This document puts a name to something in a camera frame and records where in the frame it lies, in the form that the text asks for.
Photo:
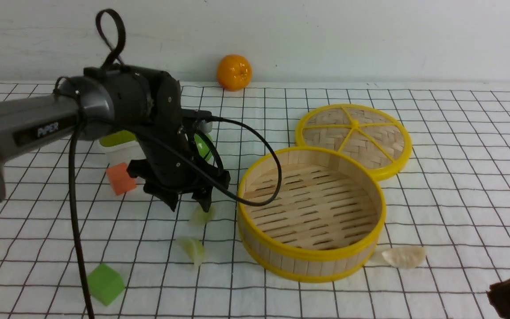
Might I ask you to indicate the pale green dumpling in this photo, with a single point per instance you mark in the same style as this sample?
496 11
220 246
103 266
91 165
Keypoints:
193 248
200 217

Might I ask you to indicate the white dumpling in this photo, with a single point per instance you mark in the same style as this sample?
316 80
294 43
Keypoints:
407 257

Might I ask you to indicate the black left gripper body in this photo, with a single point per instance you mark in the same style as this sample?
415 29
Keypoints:
173 164

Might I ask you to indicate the white checkered tablecloth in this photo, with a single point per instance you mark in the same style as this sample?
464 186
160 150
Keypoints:
453 198

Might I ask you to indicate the bamboo steamer tray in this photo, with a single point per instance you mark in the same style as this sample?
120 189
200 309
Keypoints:
325 222

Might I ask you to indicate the green lidded white box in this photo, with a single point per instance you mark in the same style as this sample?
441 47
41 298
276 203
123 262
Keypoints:
121 147

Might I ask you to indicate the green toy watermelon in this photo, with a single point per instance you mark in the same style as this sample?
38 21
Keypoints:
203 148

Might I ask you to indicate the bamboo steamer lid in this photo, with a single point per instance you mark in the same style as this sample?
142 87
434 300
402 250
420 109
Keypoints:
370 137

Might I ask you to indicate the green foam cube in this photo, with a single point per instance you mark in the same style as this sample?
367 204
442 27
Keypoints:
105 284

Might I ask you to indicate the orange toy fruit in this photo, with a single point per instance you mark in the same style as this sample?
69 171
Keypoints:
234 72

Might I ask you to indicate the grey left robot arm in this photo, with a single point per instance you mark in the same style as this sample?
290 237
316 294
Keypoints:
146 101

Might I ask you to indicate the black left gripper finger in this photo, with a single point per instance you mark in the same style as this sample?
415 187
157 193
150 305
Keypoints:
203 197
170 198

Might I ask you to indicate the orange foam cube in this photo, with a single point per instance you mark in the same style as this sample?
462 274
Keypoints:
119 179

